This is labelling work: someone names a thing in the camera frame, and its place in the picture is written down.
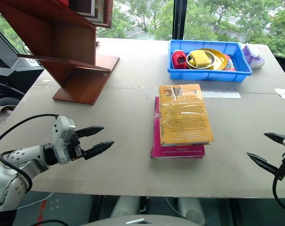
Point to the white paper sheet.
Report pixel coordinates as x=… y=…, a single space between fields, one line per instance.
x=284 y=93

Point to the blue plastic bin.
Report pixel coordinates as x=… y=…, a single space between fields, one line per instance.
x=203 y=75

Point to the magenta book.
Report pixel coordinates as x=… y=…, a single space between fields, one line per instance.
x=156 y=131

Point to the red-brown wooden bookshelf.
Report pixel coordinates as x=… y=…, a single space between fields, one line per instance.
x=69 y=61

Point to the orange snack packet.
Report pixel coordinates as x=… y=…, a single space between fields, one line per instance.
x=230 y=63

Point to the clear tape strip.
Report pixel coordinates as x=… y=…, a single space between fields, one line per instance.
x=222 y=94

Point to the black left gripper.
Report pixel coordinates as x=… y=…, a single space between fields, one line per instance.
x=75 y=150

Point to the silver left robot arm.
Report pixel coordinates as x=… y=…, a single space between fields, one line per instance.
x=8 y=179

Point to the black window frame post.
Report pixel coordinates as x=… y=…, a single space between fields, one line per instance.
x=179 y=18

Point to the yellow bowl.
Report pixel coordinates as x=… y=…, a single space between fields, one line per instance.
x=217 y=60

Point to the orange book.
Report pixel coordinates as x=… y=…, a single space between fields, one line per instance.
x=184 y=115

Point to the yellow sponge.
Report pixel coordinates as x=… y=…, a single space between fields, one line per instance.
x=200 y=58

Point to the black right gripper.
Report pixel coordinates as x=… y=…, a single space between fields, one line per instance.
x=283 y=167

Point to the red toy shoe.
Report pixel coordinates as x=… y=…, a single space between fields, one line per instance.
x=178 y=60

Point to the grey rounded robot leg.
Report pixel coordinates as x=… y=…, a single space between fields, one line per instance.
x=124 y=207
x=191 y=209

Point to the purple white plastic bag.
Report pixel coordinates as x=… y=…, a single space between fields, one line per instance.
x=254 y=56

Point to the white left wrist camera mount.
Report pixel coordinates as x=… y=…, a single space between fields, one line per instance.
x=62 y=131

